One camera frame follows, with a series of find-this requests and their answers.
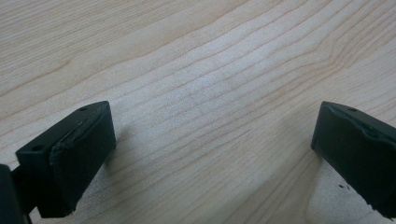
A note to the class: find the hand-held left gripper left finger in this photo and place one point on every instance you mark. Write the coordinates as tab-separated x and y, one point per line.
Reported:
71	155

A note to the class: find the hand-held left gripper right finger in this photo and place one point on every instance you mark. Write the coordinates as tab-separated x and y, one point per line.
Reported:
358	149

